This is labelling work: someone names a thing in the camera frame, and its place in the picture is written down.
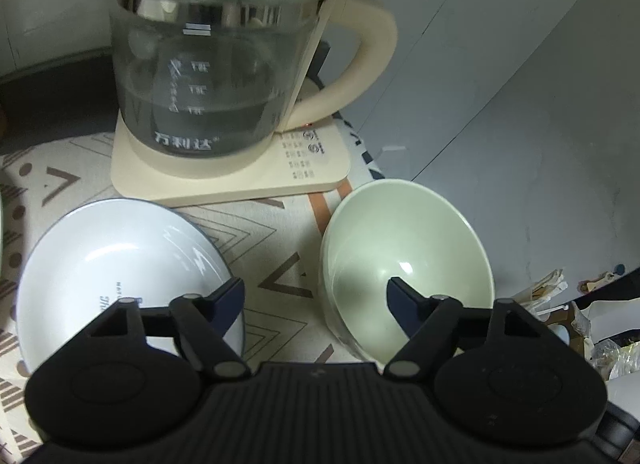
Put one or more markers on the patterned fringed table cloth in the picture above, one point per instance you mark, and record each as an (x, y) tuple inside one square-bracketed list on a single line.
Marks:
[(280, 249)]

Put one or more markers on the pale green bowl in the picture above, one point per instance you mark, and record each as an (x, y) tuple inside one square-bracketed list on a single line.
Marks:
[(400, 224)]

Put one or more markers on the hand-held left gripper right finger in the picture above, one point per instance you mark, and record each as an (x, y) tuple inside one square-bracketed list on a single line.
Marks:
[(400, 301)]

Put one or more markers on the cream kettle base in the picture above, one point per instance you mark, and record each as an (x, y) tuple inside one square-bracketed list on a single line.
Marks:
[(305, 169)]

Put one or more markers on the bundle of paper-wrapped straws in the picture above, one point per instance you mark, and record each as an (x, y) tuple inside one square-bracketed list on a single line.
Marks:
[(542, 289)]

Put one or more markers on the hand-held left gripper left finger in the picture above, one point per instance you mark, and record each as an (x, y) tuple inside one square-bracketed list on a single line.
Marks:
[(227, 296)]

